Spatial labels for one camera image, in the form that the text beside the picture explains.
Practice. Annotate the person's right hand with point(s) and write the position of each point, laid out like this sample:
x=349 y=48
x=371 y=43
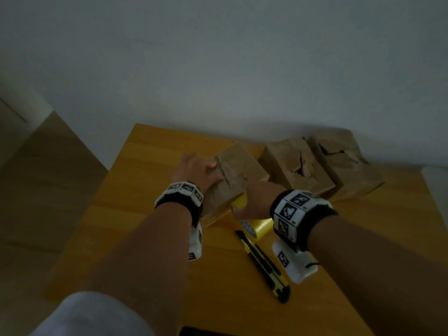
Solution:
x=259 y=201

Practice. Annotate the person's left hand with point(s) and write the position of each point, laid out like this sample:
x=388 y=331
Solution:
x=194 y=171

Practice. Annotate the person's left fingers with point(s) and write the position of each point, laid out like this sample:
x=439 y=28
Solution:
x=214 y=173

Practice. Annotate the person's right fingers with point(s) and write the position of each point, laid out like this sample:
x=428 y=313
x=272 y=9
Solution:
x=241 y=210

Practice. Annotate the brown cardboard box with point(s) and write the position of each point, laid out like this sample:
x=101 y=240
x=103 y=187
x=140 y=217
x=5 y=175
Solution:
x=238 y=167
x=297 y=164
x=346 y=167

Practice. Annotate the yellow tape roll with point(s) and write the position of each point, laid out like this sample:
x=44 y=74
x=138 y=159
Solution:
x=260 y=226

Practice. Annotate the person's left forearm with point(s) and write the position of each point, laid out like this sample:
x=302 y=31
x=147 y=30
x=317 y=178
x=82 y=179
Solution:
x=154 y=262

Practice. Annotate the person's right forearm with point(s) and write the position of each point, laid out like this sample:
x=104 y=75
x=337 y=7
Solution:
x=378 y=276

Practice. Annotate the yellow black utility knife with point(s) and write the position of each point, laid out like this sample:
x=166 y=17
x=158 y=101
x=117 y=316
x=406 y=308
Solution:
x=266 y=267

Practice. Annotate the white shirt sleeve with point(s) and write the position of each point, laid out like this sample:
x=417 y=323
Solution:
x=91 y=316

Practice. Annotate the left wrist marker band camera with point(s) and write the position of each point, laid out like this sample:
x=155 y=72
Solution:
x=183 y=195

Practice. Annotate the wrist marker band camera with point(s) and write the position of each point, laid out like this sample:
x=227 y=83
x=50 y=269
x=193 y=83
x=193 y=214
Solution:
x=297 y=213
x=183 y=195

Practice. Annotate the right wrist marker band camera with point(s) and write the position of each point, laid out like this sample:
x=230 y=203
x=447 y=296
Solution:
x=297 y=213

